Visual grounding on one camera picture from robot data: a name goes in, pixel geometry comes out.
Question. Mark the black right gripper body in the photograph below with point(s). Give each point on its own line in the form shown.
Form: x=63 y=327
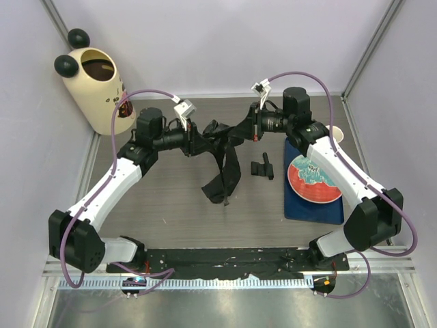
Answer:
x=261 y=121

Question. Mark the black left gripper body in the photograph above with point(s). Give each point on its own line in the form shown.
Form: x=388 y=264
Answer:
x=185 y=140

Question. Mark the black trash bag roll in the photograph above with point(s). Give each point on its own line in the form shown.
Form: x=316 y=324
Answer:
x=264 y=169

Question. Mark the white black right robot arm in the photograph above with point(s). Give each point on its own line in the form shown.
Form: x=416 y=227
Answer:
x=375 y=217

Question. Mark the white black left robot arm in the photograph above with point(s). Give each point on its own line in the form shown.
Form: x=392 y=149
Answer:
x=74 y=235

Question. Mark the red teal floral plate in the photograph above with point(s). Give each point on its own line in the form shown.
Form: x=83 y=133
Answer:
x=310 y=182

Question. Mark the pink ceramic mug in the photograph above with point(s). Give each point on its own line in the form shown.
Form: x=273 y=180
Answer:
x=337 y=133

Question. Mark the dark blue tray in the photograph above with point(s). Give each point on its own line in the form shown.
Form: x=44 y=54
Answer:
x=298 y=209

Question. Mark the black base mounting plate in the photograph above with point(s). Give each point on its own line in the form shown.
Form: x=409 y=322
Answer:
x=234 y=263

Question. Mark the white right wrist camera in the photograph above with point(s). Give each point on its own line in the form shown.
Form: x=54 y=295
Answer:
x=262 y=89

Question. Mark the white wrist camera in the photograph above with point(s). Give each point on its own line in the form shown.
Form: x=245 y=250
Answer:
x=183 y=111
x=262 y=89

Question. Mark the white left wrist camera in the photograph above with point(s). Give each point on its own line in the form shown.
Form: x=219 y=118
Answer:
x=183 y=111

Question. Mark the white slotted cable duct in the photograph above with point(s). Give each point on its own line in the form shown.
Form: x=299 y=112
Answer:
x=138 y=283

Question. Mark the aluminium frame rail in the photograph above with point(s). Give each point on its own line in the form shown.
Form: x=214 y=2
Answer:
x=379 y=263

